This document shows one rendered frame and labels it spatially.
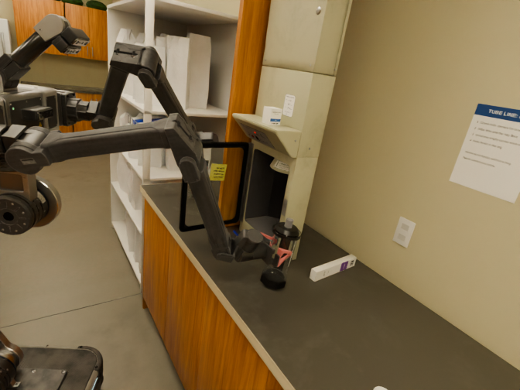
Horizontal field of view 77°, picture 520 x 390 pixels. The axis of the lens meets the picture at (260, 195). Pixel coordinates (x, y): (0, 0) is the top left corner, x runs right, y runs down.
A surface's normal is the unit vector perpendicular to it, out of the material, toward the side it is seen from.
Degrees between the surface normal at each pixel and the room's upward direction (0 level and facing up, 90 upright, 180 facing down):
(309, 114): 90
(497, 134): 90
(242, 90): 90
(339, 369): 0
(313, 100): 90
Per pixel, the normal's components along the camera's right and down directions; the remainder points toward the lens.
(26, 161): 0.04, 0.67
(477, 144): -0.83, 0.08
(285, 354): 0.15, -0.92
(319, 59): 0.62, 0.37
